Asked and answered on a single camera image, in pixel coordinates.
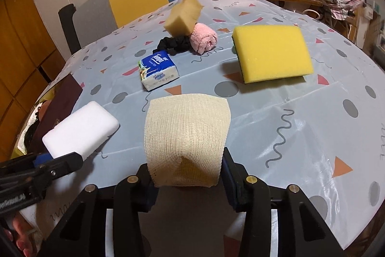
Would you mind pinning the pink rolled towel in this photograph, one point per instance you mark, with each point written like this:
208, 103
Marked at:
203, 38

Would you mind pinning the cardboard box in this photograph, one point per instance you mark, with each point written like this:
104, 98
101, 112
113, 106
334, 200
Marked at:
374, 28

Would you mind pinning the yellow scouring sponge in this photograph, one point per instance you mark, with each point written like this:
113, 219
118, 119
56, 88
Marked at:
270, 52

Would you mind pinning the wooden wardrobe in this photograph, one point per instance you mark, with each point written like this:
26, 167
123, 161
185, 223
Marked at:
24, 49

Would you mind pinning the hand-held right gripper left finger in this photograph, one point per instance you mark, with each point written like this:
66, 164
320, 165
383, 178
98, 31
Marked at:
147, 199

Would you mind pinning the white melamine sponge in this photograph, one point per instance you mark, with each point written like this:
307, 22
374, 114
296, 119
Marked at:
81, 130

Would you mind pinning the person's left hand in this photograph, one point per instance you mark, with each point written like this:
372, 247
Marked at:
21, 234

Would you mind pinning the gold tin box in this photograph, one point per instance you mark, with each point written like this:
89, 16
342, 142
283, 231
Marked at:
60, 100

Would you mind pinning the tan sponge block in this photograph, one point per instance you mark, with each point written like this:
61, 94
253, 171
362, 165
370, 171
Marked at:
183, 16

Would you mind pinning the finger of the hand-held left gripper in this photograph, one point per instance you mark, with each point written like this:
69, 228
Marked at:
60, 168
43, 159

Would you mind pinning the cream gauze cloth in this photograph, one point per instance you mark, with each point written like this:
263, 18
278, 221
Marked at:
186, 130

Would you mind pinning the black scrunchie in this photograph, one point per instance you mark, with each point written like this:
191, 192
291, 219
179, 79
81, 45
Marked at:
174, 44

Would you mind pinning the blue tissue packet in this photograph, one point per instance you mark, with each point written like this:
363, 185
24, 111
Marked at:
159, 70

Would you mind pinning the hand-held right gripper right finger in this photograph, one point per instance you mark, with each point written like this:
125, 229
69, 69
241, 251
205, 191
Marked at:
233, 187

